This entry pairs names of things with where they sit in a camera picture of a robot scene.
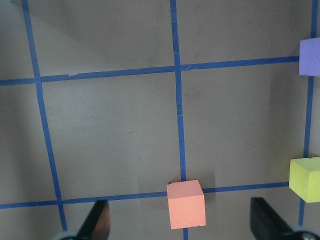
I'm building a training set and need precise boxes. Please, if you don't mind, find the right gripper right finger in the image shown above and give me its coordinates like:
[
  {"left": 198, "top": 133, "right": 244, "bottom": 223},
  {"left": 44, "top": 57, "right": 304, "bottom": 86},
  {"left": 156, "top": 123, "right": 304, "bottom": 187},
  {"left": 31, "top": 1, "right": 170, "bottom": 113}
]
[{"left": 250, "top": 197, "right": 295, "bottom": 240}]

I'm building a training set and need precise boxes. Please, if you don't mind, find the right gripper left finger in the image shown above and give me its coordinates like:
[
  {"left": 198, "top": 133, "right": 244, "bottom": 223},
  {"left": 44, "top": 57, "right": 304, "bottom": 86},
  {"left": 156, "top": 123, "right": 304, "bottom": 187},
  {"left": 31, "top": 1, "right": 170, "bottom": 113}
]
[{"left": 76, "top": 200, "right": 110, "bottom": 240}]

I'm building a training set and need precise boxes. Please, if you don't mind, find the yellow foam block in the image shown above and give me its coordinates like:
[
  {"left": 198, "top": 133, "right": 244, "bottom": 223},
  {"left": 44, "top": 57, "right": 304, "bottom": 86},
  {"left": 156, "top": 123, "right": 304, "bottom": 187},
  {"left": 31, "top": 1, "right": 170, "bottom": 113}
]
[{"left": 289, "top": 157, "right": 320, "bottom": 203}]

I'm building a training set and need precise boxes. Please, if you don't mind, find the right near orange block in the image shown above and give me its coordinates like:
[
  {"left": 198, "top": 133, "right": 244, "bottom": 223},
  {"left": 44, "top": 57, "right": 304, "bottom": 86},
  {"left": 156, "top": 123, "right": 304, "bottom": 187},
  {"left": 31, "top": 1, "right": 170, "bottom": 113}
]
[{"left": 166, "top": 180, "right": 206, "bottom": 230}]

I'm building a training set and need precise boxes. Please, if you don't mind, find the right purple foam block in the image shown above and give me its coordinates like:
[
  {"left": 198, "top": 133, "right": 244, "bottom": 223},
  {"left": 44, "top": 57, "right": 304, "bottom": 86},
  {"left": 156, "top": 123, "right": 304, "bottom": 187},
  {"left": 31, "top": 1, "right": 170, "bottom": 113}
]
[{"left": 299, "top": 37, "right": 320, "bottom": 77}]

